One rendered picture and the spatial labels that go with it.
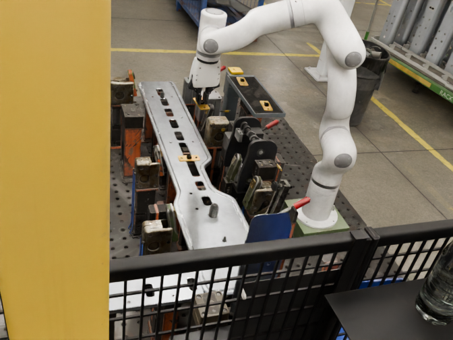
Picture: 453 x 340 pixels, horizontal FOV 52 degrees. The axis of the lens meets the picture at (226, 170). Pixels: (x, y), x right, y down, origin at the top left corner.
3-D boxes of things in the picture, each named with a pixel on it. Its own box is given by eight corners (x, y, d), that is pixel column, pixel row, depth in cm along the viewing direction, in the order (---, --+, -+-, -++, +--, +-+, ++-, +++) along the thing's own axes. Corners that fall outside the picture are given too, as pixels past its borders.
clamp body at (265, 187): (228, 253, 186) (244, 178, 165) (255, 250, 190) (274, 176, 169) (236, 271, 179) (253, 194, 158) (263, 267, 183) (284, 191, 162)
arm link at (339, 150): (337, 172, 196) (352, 123, 182) (346, 200, 181) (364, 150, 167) (309, 169, 195) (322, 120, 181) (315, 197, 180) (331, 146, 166)
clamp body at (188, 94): (174, 137, 252) (180, 75, 232) (195, 136, 256) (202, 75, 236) (178, 147, 245) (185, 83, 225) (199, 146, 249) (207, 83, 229)
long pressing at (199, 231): (131, 82, 234) (131, 79, 233) (175, 82, 242) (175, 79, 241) (204, 299, 129) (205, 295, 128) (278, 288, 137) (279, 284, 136)
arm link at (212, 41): (298, 40, 144) (202, 62, 148) (292, 21, 157) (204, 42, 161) (293, 12, 139) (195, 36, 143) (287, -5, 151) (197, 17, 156)
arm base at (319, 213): (327, 198, 211) (338, 165, 200) (343, 228, 196) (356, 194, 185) (288, 200, 207) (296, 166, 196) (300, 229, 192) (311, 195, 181)
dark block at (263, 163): (236, 244, 191) (254, 159, 167) (251, 242, 193) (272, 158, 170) (240, 253, 187) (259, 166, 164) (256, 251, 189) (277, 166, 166)
